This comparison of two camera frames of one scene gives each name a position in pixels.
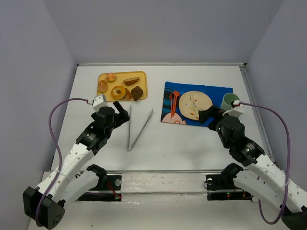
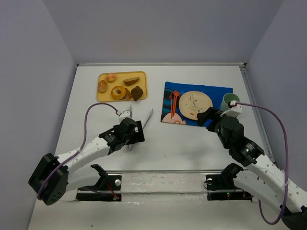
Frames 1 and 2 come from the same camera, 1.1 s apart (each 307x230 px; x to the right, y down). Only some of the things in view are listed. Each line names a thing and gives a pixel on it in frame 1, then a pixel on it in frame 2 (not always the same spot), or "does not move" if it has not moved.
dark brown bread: (136, 92) does not move
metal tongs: (130, 147) does not move
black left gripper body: (119, 115) → (138, 132)
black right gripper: (214, 115) does not move
